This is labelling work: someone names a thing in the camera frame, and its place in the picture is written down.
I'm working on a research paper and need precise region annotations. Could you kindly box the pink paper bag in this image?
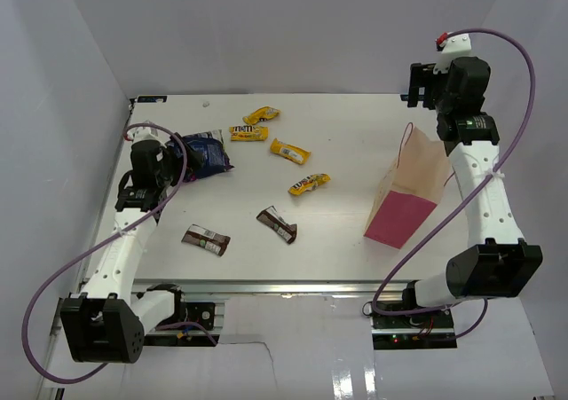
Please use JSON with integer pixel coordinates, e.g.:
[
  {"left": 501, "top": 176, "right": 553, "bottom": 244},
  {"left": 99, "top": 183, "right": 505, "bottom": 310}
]
[{"left": 363, "top": 122, "right": 451, "bottom": 249}]

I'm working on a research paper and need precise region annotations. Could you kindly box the yellow snack bar packet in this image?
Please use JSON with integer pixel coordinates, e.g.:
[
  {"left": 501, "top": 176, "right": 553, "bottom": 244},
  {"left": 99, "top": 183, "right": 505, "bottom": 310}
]
[{"left": 270, "top": 138, "right": 311, "bottom": 165}]

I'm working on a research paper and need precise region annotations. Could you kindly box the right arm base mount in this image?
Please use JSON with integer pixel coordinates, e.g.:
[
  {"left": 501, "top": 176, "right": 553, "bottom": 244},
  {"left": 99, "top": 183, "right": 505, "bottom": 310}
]
[{"left": 361, "top": 302, "right": 457, "bottom": 351}]

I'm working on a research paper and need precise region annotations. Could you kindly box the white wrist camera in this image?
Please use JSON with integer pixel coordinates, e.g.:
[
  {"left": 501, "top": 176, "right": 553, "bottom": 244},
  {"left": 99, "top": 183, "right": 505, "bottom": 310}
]
[
  {"left": 123, "top": 122, "right": 159, "bottom": 143},
  {"left": 433, "top": 33, "right": 471, "bottom": 75}
]

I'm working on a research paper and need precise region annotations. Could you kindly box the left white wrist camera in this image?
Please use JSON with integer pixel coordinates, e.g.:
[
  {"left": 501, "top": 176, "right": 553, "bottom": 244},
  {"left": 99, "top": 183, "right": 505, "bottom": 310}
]
[{"left": 123, "top": 122, "right": 159, "bottom": 143}]

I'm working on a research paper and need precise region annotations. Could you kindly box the purple cable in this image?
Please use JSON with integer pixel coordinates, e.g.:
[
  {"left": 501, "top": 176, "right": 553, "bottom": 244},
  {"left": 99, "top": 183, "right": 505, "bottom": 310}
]
[
  {"left": 371, "top": 27, "right": 537, "bottom": 340},
  {"left": 20, "top": 123, "right": 190, "bottom": 384}
]

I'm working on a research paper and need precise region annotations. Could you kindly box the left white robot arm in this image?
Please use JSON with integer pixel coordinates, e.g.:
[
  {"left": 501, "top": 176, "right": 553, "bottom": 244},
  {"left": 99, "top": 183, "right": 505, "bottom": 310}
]
[{"left": 60, "top": 134, "right": 203, "bottom": 364}]

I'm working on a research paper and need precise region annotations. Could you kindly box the aluminium front rail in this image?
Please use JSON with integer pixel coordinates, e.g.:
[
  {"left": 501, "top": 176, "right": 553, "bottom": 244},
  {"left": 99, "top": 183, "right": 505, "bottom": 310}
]
[{"left": 128, "top": 278, "right": 382, "bottom": 297}]

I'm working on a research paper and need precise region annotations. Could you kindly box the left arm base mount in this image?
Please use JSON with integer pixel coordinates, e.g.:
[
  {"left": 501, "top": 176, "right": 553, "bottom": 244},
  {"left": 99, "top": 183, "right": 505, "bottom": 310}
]
[{"left": 144, "top": 302, "right": 219, "bottom": 348}]

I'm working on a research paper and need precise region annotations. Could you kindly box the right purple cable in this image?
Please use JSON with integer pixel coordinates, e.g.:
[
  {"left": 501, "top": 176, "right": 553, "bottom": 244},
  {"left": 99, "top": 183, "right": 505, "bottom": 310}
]
[{"left": 371, "top": 27, "right": 537, "bottom": 340}]

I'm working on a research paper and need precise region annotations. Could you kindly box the yellow m&m packet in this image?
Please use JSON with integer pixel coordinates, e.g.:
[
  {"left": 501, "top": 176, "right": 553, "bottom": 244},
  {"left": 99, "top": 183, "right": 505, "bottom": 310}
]
[
  {"left": 242, "top": 106, "right": 280, "bottom": 125},
  {"left": 288, "top": 173, "right": 331, "bottom": 196},
  {"left": 229, "top": 125, "right": 270, "bottom": 142}
]

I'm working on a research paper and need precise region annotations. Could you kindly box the yellow M&M packet top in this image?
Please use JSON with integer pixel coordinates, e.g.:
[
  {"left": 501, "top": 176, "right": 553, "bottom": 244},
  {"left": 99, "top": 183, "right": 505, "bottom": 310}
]
[{"left": 242, "top": 106, "right": 280, "bottom": 125}]

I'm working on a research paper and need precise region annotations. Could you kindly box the brown chocolate bar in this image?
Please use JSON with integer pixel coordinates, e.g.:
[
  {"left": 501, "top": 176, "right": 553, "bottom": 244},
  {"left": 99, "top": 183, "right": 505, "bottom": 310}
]
[
  {"left": 256, "top": 206, "right": 298, "bottom": 244},
  {"left": 181, "top": 224, "right": 231, "bottom": 256}
]

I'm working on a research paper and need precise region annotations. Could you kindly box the purple chips bag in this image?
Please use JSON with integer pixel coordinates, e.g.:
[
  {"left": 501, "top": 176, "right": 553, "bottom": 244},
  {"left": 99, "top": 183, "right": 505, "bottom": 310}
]
[{"left": 182, "top": 129, "right": 233, "bottom": 184}]

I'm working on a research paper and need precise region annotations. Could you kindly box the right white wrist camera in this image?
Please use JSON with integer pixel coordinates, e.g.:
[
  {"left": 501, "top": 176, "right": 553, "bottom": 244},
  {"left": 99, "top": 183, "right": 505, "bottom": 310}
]
[{"left": 433, "top": 33, "right": 471, "bottom": 75}]

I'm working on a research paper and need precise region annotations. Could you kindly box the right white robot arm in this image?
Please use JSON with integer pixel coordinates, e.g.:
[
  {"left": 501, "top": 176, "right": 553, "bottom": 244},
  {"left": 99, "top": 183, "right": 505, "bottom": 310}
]
[{"left": 400, "top": 57, "right": 543, "bottom": 328}]

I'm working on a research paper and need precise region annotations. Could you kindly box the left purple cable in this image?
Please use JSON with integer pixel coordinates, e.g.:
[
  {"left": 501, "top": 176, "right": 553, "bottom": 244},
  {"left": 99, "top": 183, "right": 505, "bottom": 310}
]
[{"left": 20, "top": 123, "right": 190, "bottom": 384}]

